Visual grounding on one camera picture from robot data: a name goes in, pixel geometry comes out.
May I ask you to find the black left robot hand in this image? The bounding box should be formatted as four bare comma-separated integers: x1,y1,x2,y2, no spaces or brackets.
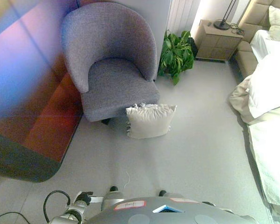
74,191,105,207

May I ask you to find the beige fringed throw pillow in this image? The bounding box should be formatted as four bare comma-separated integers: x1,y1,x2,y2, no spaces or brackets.
125,102,178,140

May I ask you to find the small cream bed pillow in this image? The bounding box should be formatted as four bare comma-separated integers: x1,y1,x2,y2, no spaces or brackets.
268,25,280,43

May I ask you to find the silver left robot leg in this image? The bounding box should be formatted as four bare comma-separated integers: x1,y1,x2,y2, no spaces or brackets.
101,190,126,211

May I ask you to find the silver robot leg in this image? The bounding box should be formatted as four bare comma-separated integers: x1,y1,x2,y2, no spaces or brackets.
164,192,185,199
101,190,126,211

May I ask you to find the white thread on floor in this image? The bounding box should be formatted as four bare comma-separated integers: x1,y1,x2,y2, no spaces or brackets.
123,171,131,189

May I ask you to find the grey robot torso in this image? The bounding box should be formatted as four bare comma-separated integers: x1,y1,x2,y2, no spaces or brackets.
83,196,258,224

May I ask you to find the silver right robot leg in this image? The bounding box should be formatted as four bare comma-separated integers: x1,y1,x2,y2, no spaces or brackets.
164,192,185,199

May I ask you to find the glossy dark wooden table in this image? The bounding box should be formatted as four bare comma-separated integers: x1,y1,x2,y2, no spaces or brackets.
0,0,85,184

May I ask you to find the grey fabric tub armchair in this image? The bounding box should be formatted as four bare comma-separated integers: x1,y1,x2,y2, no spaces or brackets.
61,2,161,126

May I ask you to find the green leafy potted plant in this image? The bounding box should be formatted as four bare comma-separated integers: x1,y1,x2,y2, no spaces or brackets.
157,29,198,86

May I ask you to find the beige bedspread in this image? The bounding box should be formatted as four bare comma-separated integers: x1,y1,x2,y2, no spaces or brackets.
228,77,280,212

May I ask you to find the beige wooden nightstand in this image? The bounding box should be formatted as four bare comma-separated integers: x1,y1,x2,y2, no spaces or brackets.
195,19,245,62

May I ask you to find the black floor-style table lamp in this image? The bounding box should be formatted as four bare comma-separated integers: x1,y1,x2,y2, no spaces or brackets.
213,0,239,31

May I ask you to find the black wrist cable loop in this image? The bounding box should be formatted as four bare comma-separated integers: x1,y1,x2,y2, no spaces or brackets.
0,189,72,224

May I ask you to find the beige upholstered bed frame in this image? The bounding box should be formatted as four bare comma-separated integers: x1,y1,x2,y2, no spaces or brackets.
234,0,280,80

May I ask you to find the black cable on nightstand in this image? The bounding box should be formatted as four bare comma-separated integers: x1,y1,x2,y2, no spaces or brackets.
228,22,245,36

